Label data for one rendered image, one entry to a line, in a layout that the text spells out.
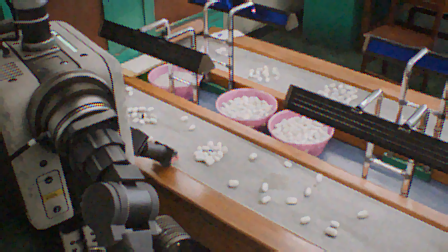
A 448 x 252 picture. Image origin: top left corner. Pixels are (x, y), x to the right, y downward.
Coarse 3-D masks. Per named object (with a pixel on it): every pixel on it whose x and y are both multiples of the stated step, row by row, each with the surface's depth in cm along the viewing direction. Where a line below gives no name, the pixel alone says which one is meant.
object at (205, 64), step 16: (112, 32) 199; (128, 32) 194; (144, 32) 189; (144, 48) 187; (160, 48) 182; (176, 48) 178; (192, 48) 174; (176, 64) 177; (192, 64) 173; (208, 64) 172
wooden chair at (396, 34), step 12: (396, 0) 360; (408, 0) 354; (420, 0) 347; (444, 0) 332; (384, 36) 352; (396, 36) 352; (408, 36) 352; (420, 36) 351; (432, 36) 346; (432, 48) 350; (372, 60) 372; (384, 60) 390; (384, 72) 396; (420, 72) 354; (396, 84) 349
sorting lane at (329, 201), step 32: (128, 96) 221; (160, 128) 198; (192, 160) 179; (224, 160) 179; (256, 160) 179; (288, 160) 178; (224, 192) 164; (256, 192) 164; (288, 192) 163; (320, 192) 163; (352, 192) 162; (288, 224) 150; (320, 224) 150; (352, 224) 149; (384, 224) 149; (416, 224) 148
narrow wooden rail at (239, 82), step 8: (216, 72) 235; (224, 72) 235; (200, 80) 243; (216, 80) 235; (224, 80) 231; (240, 80) 227; (248, 80) 227; (240, 88) 227; (256, 88) 220; (264, 88) 220; (272, 88) 220; (248, 96) 225; (256, 96) 222; (280, 96) 214; (280, 104) 214; (336, 136) 200; (344, 136) 197; (352, 136) 195; (352, 144) 196; (360, 144) 193; (376, 152) 190; (384, 152) 187; (432, 168) 175; (432, 176) 177; (440, 176) 174
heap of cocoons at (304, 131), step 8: (288, 120) 201; (296, 120) 203; (304, 120) 202; (280, 128) 197; (288, 128) 198; (296, 128) 196; (304, 128) 195; (312, 128) 197; (320, 128) 196; (280, 136) 191; (288, 136) 192; (296, 136) 192; (304, 136) 191; (312, 136) 193; (320, 136) 194; (328, 136) 191
